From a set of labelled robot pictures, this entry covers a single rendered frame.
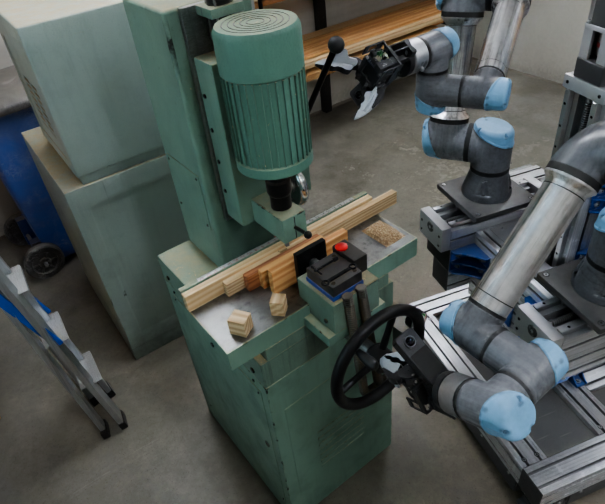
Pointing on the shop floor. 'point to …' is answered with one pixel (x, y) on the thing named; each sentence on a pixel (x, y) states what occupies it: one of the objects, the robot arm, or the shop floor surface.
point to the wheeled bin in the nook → (17, 168)
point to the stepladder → (80, 366)
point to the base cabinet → (292, 418)
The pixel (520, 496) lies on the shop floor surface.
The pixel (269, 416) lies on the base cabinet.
